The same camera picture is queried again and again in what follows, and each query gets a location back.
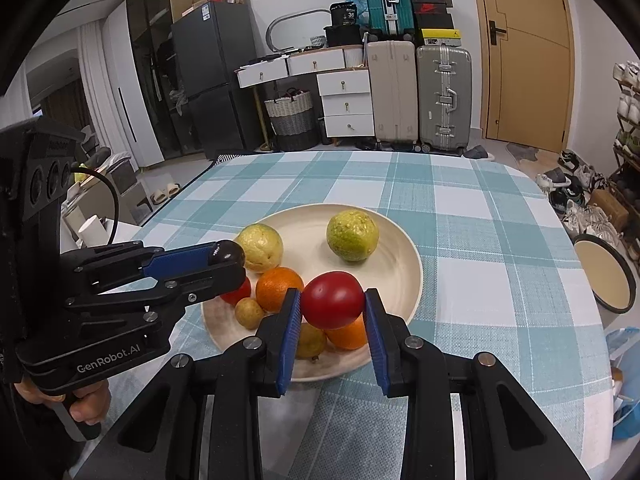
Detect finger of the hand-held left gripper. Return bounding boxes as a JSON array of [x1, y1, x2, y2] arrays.
[[64, 261, 247, 329], [59, 240, 219, 287]]

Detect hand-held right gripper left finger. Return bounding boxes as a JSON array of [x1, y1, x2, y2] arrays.
[[75, 287, 303, 480]]

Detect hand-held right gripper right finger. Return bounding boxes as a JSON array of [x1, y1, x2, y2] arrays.
[[364, 287, 592, 480]]

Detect olive green small fruit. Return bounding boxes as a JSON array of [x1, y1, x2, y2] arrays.
[[295, 322, 328, 361]]

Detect orange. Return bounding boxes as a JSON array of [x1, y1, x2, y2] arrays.
[[255, 266, 305, 313], [325, 316, 369, 351]]

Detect red tomato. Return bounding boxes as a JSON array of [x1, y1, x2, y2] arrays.
[[300, 271, 364, 331], [220, 276, 252, 306]]

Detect dark purple plum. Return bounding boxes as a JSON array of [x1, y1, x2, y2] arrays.
[[208, 240, 246, 267]]

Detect small brown fruit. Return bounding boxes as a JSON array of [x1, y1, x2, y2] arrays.
[[235, 297, 266, 330]]

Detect beige round plate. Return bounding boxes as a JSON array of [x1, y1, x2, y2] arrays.
[[201, 203, 423, 383]]

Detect large green guava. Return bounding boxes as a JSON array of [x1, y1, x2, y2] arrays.
[[326, 210, 379, 263]]

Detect person's left forearm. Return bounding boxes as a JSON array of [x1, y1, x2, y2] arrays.
[[0, 385, 83, 480]]

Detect person's left hand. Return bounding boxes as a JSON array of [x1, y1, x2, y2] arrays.
[[12, 379, 112, 425]]

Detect yellow guava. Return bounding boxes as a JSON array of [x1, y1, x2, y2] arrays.
[[235, 223, 284, 273]]

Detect white cup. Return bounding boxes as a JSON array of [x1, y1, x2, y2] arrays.
[[77, 214, 109, 248]]

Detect beige slippers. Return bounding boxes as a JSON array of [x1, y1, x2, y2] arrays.
[[150, 183, 181, 205]]

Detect teal checked tablecloth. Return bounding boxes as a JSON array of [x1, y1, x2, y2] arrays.
[[70, 150, 618, 480]]

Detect black refrigerator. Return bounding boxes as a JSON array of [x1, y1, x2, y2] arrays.
[[170, 1, 266, 161]]

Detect woven laundry basket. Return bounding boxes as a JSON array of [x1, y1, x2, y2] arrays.
[[264, 87, 321, 152]]

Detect glass door cabinet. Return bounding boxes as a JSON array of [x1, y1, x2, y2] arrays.
[[125, 0, 173, 161]]

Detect white drawer dresser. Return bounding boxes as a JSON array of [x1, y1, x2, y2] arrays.
[[236, 45, 376, 142]]

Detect round tan stool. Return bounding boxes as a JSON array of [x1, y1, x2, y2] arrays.
[[572, 234, 637, 313]]

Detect grey floor mat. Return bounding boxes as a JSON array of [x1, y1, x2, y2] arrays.
[[506, 141, 541, 164]]

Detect scattered loose shoes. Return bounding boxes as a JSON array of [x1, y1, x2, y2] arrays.
[[536, 150, 621, 242]]

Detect beige suitcase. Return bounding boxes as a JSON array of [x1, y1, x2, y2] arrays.
[[366, 40, 418, 148]]

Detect silver suitcase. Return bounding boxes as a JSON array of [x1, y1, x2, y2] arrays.
[[416, 44, 473, 157]]

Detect blue plastic bag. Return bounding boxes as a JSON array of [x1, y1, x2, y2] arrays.
[[345, 0, 369, 26], [606, 327, 640, 441]]

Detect black bag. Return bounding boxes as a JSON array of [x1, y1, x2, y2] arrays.
[[325, 4, 364, 49]]

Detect wooden shoe rack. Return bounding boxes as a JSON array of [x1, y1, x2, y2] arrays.
[[612, 60, 640, 197]]

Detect black yellow shoe box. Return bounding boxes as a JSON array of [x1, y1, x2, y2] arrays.
[[419, 27, 464, 47]]

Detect wooden door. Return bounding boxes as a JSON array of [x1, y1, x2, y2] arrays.
[[467, 0, 576, 153]]

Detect black shoe box red logo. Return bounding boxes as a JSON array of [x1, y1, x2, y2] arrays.
[[412, 2, 455, 30]]

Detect rows of assorted shoes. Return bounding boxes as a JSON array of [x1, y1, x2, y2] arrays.
[[614, 60, 640, 191]]

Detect black cable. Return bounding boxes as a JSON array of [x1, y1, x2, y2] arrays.
[[74, 167, 120, 248]]

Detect grey oval frame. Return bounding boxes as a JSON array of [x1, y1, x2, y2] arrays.
[[265, 8, 332, 53]]

